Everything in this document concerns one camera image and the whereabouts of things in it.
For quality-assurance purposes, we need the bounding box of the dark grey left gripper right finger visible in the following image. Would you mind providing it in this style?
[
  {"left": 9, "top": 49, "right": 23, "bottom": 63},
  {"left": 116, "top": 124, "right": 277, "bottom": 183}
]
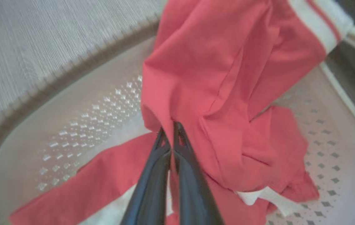
[{"left": 172, "top": 121, "right": 225, "bottom": 225}]

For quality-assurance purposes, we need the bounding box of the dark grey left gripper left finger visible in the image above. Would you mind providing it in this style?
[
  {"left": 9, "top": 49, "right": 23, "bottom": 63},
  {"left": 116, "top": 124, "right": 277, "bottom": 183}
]
[{"left": 120, "top": 127, "right": 172, "bottom": 225}]

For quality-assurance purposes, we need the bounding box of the red and white sports jersey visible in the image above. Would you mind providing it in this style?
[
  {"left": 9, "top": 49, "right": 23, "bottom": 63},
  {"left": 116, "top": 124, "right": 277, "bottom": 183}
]
[{"left": 9, "top": 0, "right": 354, "bottom": 225}]

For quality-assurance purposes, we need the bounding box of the cream plastic laundry basket brown rim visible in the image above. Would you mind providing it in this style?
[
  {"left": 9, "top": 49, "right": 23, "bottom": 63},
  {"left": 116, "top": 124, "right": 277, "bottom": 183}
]
[{"left": 0, "top": 15, "right": 355, "bottom": 225}]

